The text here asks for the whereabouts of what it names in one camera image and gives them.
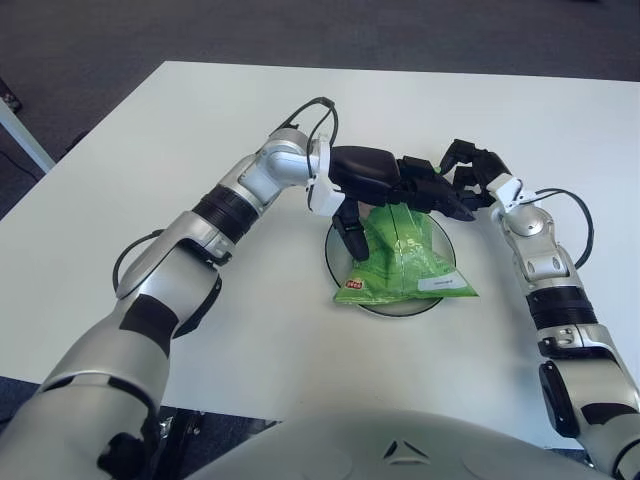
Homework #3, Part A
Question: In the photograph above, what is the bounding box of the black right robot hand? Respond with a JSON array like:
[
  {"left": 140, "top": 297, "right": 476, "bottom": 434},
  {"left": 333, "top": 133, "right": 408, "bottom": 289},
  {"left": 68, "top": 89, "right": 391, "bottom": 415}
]
[{"left": 437, "top": 138, "right": 514, "bottom": 211}]

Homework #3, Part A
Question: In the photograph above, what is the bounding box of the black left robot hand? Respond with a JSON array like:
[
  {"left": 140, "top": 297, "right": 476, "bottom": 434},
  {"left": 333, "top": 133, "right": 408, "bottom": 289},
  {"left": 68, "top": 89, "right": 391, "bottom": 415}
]
[{"left": 327, "top": 144, "right": 476, "bottom": 264}]

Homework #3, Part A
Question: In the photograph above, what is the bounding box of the green snack bag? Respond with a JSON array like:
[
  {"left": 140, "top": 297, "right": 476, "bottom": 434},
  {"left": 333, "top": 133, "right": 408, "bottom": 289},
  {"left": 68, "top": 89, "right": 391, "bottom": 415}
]
[{"left": 330, "top": 202, "right": 480, "bottom": 307}]

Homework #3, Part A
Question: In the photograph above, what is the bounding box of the white plate with black rim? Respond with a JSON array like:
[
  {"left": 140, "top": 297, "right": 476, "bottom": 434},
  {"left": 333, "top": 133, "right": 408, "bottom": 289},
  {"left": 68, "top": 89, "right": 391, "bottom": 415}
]
[{"left": 323, "top": 209, "right": 457, "bottom": 319}]

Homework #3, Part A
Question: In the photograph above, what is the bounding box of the grey robot torso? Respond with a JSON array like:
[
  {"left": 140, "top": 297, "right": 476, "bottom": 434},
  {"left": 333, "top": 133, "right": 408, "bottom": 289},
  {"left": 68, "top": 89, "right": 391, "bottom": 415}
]
[{"left": 189, "top": 409, "right": 601, "bottom": 480}]

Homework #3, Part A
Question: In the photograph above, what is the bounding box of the white table leg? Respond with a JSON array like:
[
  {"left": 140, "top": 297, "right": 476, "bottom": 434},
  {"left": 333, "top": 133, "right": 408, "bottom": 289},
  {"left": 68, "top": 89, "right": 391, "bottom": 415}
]
[{"left": 0, "top": 99, "right": 55, "bottom": 174}]

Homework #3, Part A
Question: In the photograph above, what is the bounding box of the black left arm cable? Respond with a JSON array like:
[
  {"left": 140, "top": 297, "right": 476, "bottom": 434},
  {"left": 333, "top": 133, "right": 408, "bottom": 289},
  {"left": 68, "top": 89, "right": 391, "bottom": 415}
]
[{"left": 112, "top": 96, "right": 342, "bottom": 301}]

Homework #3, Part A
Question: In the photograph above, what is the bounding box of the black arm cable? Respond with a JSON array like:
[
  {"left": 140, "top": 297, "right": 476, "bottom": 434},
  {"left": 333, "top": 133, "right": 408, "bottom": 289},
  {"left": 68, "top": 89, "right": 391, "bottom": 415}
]
[
  {"left": 112, "top": 96, "right": 342, "bottom": 301},
  {"left": 519, "top": 187, "right": 595, "bottom": 269}
]

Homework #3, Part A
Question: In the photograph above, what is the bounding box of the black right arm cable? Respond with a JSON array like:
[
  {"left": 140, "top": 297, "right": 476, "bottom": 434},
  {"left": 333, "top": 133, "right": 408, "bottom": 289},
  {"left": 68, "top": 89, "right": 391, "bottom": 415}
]
[{"left": 519, "top": 187, "right": 595, "bottom": 269}]

